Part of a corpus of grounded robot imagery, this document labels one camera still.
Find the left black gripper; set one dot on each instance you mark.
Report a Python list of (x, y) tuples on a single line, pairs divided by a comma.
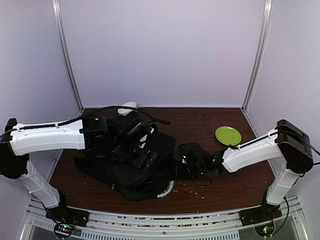
[(139, 162)]

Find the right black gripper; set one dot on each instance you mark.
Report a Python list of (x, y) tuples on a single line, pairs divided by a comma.
[(178, 172)]

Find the black student backpack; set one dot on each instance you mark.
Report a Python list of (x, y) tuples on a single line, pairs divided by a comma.
[(108, 157)]

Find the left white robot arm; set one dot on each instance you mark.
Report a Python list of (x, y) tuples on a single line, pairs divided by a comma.
[(20, 140)]

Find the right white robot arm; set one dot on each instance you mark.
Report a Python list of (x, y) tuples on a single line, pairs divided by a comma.
[(285, 140)]

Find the white patterned ceramic bowl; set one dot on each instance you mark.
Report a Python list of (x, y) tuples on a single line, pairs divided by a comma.
[(128, 107)]

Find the green round plate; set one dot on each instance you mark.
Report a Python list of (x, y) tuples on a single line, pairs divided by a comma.
[(228, 136)]

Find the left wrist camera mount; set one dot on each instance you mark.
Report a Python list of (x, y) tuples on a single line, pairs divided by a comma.
[(143, 140)]

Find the front aluminium rail base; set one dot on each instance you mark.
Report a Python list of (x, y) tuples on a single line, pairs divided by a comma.
[(219, 225)]

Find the right aluminium frame post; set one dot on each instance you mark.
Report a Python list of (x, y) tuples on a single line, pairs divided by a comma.
[(260, 51)]

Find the aluminium frame post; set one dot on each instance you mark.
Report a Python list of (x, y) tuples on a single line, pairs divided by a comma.
[(65, 53), (260, 51)]

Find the left aluminium frame post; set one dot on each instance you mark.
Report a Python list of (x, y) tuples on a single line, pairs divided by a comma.
[(65, 53)]

